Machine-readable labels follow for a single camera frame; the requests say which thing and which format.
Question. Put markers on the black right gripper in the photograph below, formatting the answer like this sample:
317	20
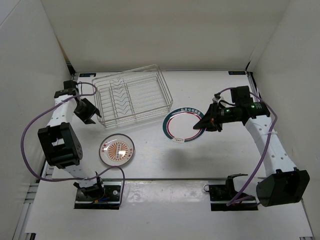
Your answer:
207	122

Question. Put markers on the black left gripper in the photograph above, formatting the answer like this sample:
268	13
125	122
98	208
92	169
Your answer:
86	118

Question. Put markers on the green red rimmed plate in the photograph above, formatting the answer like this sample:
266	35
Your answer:
178	125

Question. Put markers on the silver wire dish rack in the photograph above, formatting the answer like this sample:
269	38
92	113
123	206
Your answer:
132	96

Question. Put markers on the orange sunburst patterned plate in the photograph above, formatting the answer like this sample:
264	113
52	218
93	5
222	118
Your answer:
116	150

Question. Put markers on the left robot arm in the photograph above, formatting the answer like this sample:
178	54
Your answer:
62	148

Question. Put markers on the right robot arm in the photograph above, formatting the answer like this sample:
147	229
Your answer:
276	180

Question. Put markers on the white front board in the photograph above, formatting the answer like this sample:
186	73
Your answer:
159	210

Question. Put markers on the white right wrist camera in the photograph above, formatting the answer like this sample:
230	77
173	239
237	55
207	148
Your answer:
217	98

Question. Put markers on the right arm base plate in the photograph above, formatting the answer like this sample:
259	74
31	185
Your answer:
222	193

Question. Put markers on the aluminium table front rail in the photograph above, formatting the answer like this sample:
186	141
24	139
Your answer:
166	179

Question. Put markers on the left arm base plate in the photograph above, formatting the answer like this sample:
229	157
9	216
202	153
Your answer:
111	198

